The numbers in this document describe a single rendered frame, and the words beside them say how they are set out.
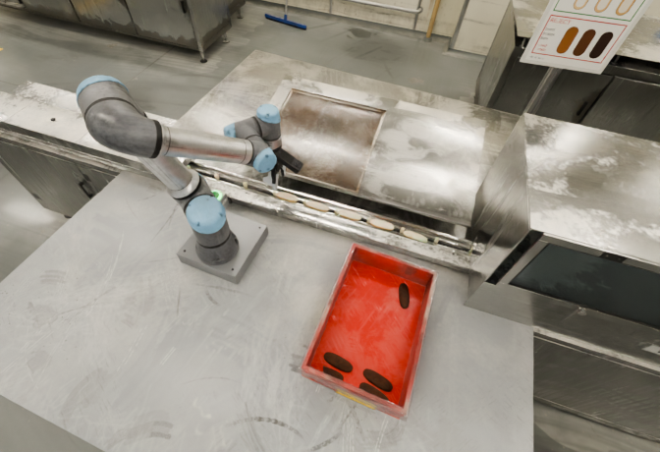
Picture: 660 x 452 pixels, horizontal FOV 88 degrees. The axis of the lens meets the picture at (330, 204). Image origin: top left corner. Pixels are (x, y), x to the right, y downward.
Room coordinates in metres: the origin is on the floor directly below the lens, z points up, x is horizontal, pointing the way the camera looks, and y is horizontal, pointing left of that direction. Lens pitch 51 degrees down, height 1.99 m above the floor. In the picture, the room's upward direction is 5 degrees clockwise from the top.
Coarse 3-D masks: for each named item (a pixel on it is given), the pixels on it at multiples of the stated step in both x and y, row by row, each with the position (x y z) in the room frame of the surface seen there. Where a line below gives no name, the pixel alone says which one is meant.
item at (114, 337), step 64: (128, 192) 0.93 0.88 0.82; (64, 256) 0.60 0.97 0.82; (128, 256) 0.62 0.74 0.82; (256, 256) 0.66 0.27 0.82; (320, 256) 0.68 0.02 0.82; (0, 320) 0.35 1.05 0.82; (64, 320) 0.37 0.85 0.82; (128, 320) 0.38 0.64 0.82; (192, 320) 0.40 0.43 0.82; (256, 320) 0.42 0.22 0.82; (448, 320) 0.47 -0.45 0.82; (0, 384) 0.17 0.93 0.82; (64, 384) 0.18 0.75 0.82; (128, 384) 0.19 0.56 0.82; (192, 384) 0.21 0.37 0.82; (256, 384) 0.22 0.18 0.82; (320, 384) 0.24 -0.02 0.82; (448, 384) 0.27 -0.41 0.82; (512, 384) 0.28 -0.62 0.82; (128, 448) 0.04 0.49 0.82; (192, 448) 0.05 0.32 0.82; (256, 448) 0.06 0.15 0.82; (320, 448) 0.08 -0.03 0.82; (384, 448) 0.09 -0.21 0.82; (448, 448) 0.10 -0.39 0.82; (512, 448) 0.11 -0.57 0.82
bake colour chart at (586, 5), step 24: (552, 0) 1.45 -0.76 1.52; (576, 0) 1.43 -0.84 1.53; (600, 0) 1.42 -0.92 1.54; (624, 0) 1.41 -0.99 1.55; (648, 0) 1.40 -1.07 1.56; (552, 24) 1.44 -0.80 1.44; (576, 24) 1.43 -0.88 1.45; (600, 24) 1.41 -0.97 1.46; (624, 24) 1.40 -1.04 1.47; (528, 48) 1.44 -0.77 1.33; (552, 48) 1.43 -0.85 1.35; (576, 48) 1.42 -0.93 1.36; (600, 48) 1.40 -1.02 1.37; (600, 72) 1.40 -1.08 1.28
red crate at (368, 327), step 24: (360, 264) 0.66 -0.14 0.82; (360, 288) 0.56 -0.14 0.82; (384, 288) 0.57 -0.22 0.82; (336, 312) 0.46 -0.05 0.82; (360, 312) 0.47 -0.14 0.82; (384, 312) 0.48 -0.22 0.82; (408, 312) 0.49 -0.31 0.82; (336, 336) 0.38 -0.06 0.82; (360, 336) 0.39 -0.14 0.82; (384, 336) 0.40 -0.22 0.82; (408, 336) 0.40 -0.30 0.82; (312, 360) 0.30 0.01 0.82; (360, 360) 0.32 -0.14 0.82; (384, 360) 0.32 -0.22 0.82; (408, 360) 0.33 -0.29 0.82
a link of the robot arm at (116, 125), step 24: (96, 120) 0.59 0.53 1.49; (120, 120) 0.60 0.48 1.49; (144, 120) 0.63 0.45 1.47; (120, 144) 0.57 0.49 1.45; (144, 144) 0.58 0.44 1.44; (168, 144) 0.62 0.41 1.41; (192, 144) 0.66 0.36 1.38; (216, 144) 0.69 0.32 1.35; (240, 144) 0.74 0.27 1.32; (264, 144) 0.80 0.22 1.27; (264, 168) 0.74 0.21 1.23
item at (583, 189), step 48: (528, 144) 0.86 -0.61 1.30; (576, 144) 0.88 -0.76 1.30; (624, 144) 0.90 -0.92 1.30; (480, 192) 1.00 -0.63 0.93; (528, 192) 0.66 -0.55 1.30; (576, 192) 0.67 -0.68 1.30; (624, 192) 0.69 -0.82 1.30; (480, 240) 0.73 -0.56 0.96; (528, 240) 0.75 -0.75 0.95; (576, 240) 0.51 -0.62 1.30; (624, 240) 0.52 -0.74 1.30; (480, 288) 0.53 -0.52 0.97; (576, 336) 0.44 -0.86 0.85; (624, 336) 0.42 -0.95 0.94
